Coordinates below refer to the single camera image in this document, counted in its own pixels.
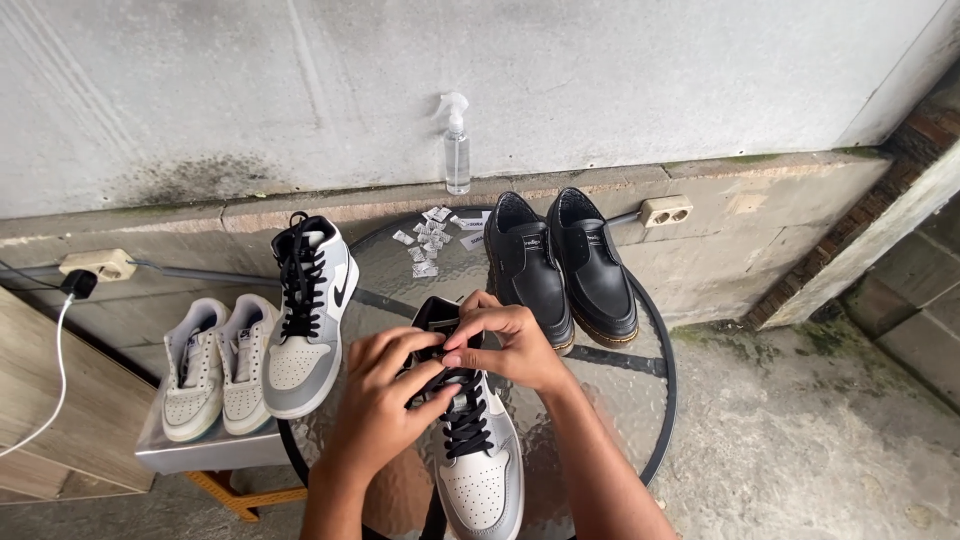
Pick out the metal-topped wooden stool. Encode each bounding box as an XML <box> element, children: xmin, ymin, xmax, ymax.
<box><xmin>135</xmin><ymin>375</ymin><xmax>309</xmax><ymax>522</ymax></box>

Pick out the black leather shoe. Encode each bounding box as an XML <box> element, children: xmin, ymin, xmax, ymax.
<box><xmin>546</xmin><ymin>187</ymin><xmax>640</xmax><ymax>349</ymax></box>
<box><xmin>483</xmin><ymin>191</ymin><xmax>576</xmax><ymax>355</ymax></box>

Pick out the thin black cable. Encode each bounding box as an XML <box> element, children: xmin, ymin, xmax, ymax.
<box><xmin>0</xmin><ymin>258</ymin><xmax>63</xmax><ymax>294</ymax></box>

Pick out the grey white high-top sneaker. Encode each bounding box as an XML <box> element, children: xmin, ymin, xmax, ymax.
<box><xmin>405</xmin><ymin>296</ymin><xmax>526</xmax><ymax>540</ymax></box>
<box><xmin>262</xmin><ymin>212</ymin><xmax>361</xmax><ymax>421</ymax></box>

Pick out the person's left hand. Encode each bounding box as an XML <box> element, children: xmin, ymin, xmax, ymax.
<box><xmin>339</xmin><ymin>326</ymin><xmax>462</xmax><ymax>470</ymax></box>

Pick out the wooden cabinet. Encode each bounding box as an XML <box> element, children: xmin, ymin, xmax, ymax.
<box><xmin>0</xmin><ymin>285</ymin><xmax>159</xmax><ymax>504</ymax></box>

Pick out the white low sneaker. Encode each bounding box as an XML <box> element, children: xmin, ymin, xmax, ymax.
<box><xmin>161</xmin><ymin>297</ymin><xmax>232</xmax><ymax>444</ymax></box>
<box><xmin>217</xmin><ymin>294</ymin><xmax>281</xmax><ymax>437</ymax></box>

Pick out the clear spray bottle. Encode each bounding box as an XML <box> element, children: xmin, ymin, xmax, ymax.
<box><xmin>435</xmin><ymin>92</ymin><xmax>472</xmax><ymax>196</ymax></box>

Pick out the person's right hand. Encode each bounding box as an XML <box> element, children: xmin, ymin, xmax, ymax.
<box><xmin>442</xmin><ymin>290</ymin><xmax>575</xmax><ymax>395</ymax></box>

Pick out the black charger plug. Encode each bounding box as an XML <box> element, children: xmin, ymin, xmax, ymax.
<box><xmin>60</xmin><ymin>270</ymin><xmax>99</xmax><ymax>301</ymax></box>

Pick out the round glass table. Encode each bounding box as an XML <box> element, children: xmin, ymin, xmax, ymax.
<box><xmin>277</xmin><ymin>206</ymin><xmax>680</xmax><ymax>540</ymax></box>

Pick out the white charging cable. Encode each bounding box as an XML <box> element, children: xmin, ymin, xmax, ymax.
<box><xmin>0</xmin><ymin>294</ymin><xmax>76</xmax><ymax>459</ymax></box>

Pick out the beige power socket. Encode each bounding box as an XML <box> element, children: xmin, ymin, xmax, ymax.
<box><xmin>59</xmin><ymin>249</ymin><xmax>138</xmax><ymax>283</ymax></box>
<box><xmin>639</xmin><ymin>195</ymin><xmax>694</xmax><ymax>228</ymax></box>

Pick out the black shoelace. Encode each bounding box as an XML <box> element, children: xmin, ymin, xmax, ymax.
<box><xmin>408</xmin><ymin>345</ymin><xmax>496</xmax><ymax>461</ymax></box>

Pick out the pile of small white sachets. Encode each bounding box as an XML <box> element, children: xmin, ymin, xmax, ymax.
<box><xmin>392</xmin><ymin>206</ymin><xmax>455</xmax><ymax>279</ymax></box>

